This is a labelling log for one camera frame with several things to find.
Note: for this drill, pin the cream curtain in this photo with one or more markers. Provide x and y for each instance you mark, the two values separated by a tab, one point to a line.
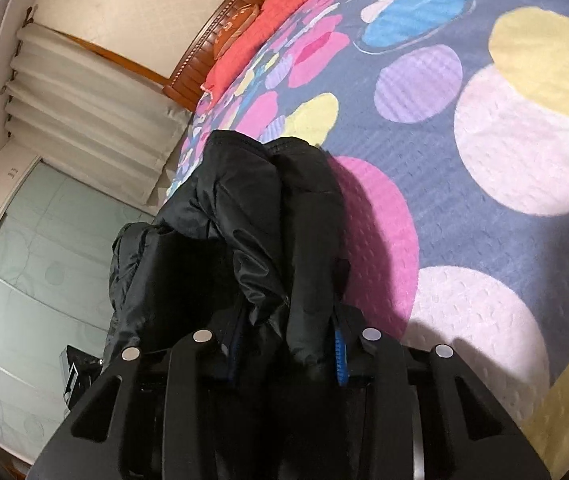
89	110

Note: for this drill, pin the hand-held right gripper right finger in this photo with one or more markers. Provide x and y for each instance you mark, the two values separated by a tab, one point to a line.
340	360

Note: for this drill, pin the orange patterned pillow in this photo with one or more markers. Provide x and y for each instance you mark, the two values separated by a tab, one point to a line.
234	27

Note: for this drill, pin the colourful dotted bedsheet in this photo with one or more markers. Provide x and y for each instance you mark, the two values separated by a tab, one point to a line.
464	200

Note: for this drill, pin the wooden wall trim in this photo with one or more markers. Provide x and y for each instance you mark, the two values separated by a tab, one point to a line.
124	62

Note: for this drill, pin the black puffer jacket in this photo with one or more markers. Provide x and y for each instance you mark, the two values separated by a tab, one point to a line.
244	200

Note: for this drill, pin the wooden headboard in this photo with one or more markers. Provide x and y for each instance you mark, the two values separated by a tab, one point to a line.
199	60

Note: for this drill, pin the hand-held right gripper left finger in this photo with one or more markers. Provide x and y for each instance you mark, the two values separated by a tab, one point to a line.
234	365

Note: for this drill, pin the red folded quilt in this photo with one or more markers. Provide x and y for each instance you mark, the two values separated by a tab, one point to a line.
264	25

